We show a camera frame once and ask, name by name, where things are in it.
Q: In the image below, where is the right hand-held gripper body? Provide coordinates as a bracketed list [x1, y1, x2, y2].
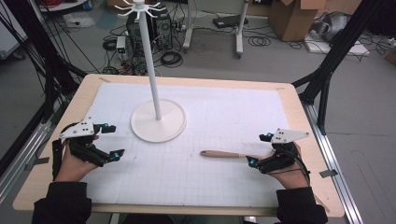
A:
[257, 127, 310, 175]

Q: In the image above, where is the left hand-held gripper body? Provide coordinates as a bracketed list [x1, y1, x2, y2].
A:
[59, 117, 106, 168]

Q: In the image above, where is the wooden-handled utensil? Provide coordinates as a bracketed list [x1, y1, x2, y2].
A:
[199, 149, 276, 161]

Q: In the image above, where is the person's right hand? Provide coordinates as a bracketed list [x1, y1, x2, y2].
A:
[268, 142, 311, 190]

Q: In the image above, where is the person's left hand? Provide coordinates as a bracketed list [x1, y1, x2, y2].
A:
[54, 133, 101, 183]

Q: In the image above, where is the grey tape piece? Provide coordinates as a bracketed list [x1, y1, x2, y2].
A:
[23, 156, 50, 171]
[318, 169, 339, 179]

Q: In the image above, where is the white hook stand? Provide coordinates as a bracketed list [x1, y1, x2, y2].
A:
[114, 0, 188, 144]

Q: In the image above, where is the white grid paper mat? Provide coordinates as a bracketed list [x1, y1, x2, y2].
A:
[79, 81, 291, 209]

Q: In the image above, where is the small white box device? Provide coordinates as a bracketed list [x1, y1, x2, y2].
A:
[115, 35, 127, 54]

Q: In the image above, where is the white flat board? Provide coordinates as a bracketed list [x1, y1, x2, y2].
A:
[303, 37, 372, 58]

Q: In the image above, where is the black computer tower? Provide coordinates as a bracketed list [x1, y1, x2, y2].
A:
[125, 8, 174, 53]

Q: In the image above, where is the cardboard box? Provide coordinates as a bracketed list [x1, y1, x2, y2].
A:
[268, 0, 329, 43]

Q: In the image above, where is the flat black device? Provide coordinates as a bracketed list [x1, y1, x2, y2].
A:
[212, 14, 249, 30]

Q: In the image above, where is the grey bag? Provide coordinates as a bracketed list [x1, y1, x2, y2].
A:
[310, 11, 352, 42]

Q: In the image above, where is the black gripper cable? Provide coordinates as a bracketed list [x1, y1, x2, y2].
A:
[270, 148, 312, 188]

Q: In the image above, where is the black strap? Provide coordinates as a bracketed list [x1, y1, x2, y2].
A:
[51, 139, 64, 182]

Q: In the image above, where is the aluminium rail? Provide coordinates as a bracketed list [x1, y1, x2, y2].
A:
[0, 119, 53, 203]
[300, 101, 364, 224]

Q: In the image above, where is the black metal frame post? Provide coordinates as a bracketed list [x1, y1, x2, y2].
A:
[0, 0, 89, 123]
[291, 0, 388, 136]

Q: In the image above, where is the coiled black cable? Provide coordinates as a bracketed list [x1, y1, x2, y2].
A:
[247, 35, 273, 48]
[160, 50, 184, 68]

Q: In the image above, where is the white rolling stand frame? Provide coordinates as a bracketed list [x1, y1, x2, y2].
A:
[182, 0, 250, 60]

